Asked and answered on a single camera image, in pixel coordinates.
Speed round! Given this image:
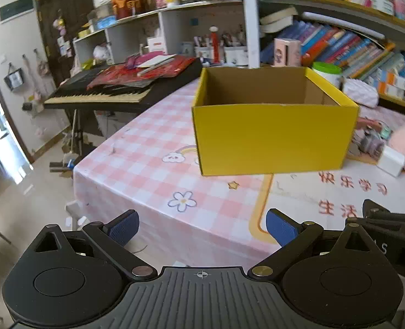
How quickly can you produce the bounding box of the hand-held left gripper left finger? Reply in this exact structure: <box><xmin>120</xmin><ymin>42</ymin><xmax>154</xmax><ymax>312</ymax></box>
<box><xmin>29</xmin><ymin>210</ymin><xmax>158</xmax><ymax>280</ymax></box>

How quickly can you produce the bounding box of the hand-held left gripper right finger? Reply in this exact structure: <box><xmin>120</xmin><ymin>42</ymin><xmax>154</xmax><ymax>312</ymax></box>
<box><xmin>250</xmin><ymin>208</ymin><xmax>378</xmax><ymax>279</ymax></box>

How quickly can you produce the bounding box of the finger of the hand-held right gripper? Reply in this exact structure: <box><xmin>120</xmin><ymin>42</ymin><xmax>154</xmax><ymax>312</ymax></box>
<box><xmin>346</xmin><ymin>217</ymin><xmax>405</xmax><ymax>234</ymax></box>
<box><xmin>363</xmin><ymin>199</ymin><xmax>405</xmax><ymax>222</ymax></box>

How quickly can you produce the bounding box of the yellow cardboard box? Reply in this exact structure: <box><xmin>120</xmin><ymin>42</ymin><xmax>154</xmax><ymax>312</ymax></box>
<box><xmin>192</xmin><ymin>67</ymin><xmax>360</xmax><ymax>177</ymax></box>

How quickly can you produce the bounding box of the white charger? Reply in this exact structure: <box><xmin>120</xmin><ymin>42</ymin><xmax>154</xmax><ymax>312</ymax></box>
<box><xmin>377</xmin><ymin>146</ymin><xmax>405</xmax><ymax>177</ymax></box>

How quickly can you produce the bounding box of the pink checkered tablecloth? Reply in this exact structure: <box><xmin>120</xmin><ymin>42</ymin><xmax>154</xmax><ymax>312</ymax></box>
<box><xmin>73</xmin><ymin>75</ymin><xmax>405</xmax><ymax>268</ymax></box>

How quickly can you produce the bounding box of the black keyboard stand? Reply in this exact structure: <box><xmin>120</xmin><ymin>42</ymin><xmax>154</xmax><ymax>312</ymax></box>
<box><xmin>48</xmin><ymin>108</ymin><xmax>104</xmax><ymax>172</ymax></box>

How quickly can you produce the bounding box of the white quilted purse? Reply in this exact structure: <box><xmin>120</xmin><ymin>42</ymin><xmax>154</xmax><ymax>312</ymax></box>
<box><xmin>341</xmin><ymin>78</ymin><xmax>379</xmax><ymax>108</ymax></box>

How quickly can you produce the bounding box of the orange and blue box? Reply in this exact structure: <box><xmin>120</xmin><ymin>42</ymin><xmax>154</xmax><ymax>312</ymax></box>
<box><xmin>377</xmin><ymin>68</ymin><xmax>405</xmax><ymax>90</ymax></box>
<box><xmin>377</xmin><ymin>83</ymin><xmax>405</xmax><ymax>100</ymax></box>

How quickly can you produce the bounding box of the green lid wipes canister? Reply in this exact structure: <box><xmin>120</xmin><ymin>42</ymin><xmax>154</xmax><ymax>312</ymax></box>
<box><xmin>312</xmin><ymin>62</ymin><xmax>343</xmax><ymax>89</ymax></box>

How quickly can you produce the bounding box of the black electronic keyboard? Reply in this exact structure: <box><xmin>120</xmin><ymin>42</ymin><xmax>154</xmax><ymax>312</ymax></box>
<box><xmin>43</xmin><ymin>58</ymin><xmax>203</xmax><ymax>114</ymax></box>

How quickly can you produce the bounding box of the pile of red packets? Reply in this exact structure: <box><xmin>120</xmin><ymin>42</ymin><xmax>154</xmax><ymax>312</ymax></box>
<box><xmin>86</xmin><ymin>55</ymin><xmax>198</xmax><ymax>91</ymax></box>

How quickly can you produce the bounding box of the row of colourful books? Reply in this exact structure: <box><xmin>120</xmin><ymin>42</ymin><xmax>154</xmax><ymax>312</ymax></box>
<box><xmin>261</xmin><ymin>21</ymin><xmax>405</xmax><ymax>91</ymax></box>

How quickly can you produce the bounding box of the pink cartoon tumbler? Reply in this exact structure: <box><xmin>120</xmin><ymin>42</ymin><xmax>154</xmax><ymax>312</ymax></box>
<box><xmin>274</xmin><ymin>38</ymin><xmax>302</xmax><ymax>67</ymax></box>

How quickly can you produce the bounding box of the white pen holder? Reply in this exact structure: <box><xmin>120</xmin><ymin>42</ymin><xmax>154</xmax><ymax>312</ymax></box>
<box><xmin>223</xmin><ymin>44</ymin><xmax>247</xmax><ymax>66</ymax></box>
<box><xmin>194</xmin><ymin>44</ymin><xmax>213</xmax><ymax>63</ymax></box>

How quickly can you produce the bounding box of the grey hanging bag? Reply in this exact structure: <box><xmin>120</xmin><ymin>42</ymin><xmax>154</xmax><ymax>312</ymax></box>
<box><xmin>4</xmin><ymin>63</ymin><xmax>24</xmax><ymax>92</ymax></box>

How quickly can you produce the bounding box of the white foam tube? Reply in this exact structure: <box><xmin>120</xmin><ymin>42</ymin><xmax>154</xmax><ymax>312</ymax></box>
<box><xmin>302</xmin><ymin>11</ymin><xmax>385</xmax><ymax>40</ymax></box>

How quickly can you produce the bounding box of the red and white rocket toy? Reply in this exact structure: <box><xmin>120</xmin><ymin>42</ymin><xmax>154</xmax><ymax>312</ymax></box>
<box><xmin>209</xmin><ymin>25</ymin><xmax>221</xmax><ymax>64</ymax></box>

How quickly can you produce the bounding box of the white cubby shelf unit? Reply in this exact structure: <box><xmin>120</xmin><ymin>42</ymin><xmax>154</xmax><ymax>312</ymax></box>
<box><xmin>73</xmin><ymin>0</ymin><xmax>248</xmax><ymax>66</ymax></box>

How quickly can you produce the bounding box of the lying stack of books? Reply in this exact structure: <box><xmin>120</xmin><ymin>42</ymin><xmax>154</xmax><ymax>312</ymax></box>
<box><xmin>259</xmin><ymin>7</ymin><xmax>299</xmax><ymax>33</ymax></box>

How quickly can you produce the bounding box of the wooden bookshelf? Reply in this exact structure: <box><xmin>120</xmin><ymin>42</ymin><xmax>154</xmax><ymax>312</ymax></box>
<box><xmin>240</xmin><ymin>0</ymin><xmax>405</xmax><ymax>114</ymax></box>

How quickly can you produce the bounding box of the dark wooden door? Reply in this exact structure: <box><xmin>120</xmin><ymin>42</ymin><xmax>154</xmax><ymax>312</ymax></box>
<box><xmin>33</xmin><ymin>0</ymin><xmax>95</xmax><ymax>88</ymax></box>

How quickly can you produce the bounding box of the green wall sign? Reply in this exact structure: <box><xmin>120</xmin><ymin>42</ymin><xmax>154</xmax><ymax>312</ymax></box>
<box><xmin>0</xmin><ymin>0</ymin><xmax>35</xmax><ymax>24</ymax></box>

